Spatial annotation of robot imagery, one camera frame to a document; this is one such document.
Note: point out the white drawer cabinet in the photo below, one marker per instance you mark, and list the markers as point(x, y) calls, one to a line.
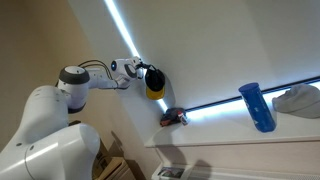
point(250, 173)

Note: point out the white glue bottle red cap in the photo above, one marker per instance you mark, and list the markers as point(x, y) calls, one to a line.
point(183, 119)

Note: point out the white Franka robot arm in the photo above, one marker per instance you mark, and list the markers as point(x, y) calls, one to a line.
point(50, 133)

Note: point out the picture card on radiator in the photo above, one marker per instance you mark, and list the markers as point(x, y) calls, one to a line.
point(171, 172)

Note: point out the brown cardboard box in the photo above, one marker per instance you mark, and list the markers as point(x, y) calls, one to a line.
point(105, 156)

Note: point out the white roller blind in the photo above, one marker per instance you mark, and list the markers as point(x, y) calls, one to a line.
point(216, 43)

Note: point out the blue cylindrical can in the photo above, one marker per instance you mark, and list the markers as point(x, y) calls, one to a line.
point(257, 106)

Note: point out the grey cap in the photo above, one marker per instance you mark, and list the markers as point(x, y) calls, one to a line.
point(298, 101)

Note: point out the red and black cloth item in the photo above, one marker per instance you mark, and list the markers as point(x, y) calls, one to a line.
point(169, 116)

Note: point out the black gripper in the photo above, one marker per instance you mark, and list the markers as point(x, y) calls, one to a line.
point(139, 65)

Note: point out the light cardboard box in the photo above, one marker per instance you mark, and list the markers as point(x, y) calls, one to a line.
point(118, 170)

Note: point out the white window sill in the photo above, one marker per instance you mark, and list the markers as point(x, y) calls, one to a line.
point(233, 133)

